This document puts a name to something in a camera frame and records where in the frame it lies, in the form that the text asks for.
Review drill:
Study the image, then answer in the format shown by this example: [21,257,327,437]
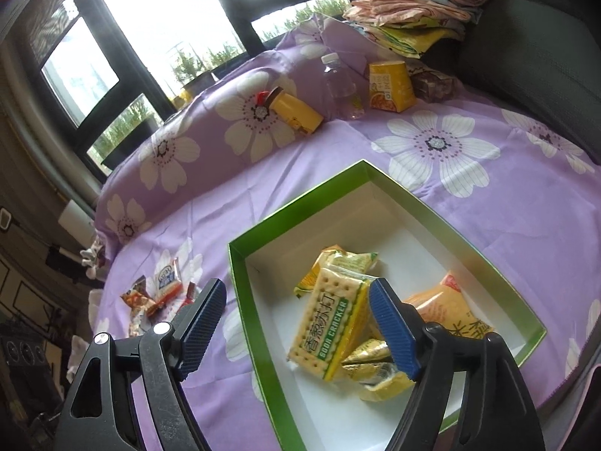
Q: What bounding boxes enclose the orange snack bag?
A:
[403,272,494,339]

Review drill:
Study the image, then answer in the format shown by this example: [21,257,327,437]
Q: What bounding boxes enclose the panda red snack bag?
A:
[121,276,160,338]

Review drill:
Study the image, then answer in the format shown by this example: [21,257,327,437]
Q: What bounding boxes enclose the soda cracker pack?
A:
[287,266,376,382]

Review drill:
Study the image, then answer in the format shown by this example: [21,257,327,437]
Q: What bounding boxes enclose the green yellow corn snack bag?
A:
[293,244,378,298]

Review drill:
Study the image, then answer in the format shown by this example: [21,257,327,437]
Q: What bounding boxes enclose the yellow crumpled snack wrapper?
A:
[341,338,414,402]

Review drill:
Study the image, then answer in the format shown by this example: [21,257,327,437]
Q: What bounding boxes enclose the blue white snack packet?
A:
[154,257,182,306]

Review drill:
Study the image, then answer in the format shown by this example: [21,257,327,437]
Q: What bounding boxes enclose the red white seed packet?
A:
[178,281,196,310]

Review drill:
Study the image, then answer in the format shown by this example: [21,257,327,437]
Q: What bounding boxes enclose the purple floral sheet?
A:
[86,11,601,451]

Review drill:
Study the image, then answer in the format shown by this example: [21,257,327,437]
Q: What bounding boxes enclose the green white cardboard box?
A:
[228,161,546,450]

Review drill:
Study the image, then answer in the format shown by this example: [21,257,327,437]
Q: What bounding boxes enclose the brown wrapped snack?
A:
[408,62,459,103]

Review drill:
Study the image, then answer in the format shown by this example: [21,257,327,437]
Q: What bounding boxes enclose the yellow drink carton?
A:
[369,61,417,113]

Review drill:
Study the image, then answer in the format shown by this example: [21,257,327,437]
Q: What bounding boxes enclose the clear water bottle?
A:
[321,53,365,120]

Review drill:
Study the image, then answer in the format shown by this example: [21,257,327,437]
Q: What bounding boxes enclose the potted plant on sill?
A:
[173,49,217,98]

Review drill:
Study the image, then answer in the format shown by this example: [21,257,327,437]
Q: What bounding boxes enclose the yellow bear bottle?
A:
[256,86,324,135]

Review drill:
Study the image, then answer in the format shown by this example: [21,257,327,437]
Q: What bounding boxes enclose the dark grey sofa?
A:
[425,0,600,162]

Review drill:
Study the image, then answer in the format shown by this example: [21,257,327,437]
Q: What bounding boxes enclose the folded pink yellow blankets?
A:
[343,0,490,59]

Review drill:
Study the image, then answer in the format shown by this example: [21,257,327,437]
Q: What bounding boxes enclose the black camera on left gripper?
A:
[1,333,48,384]

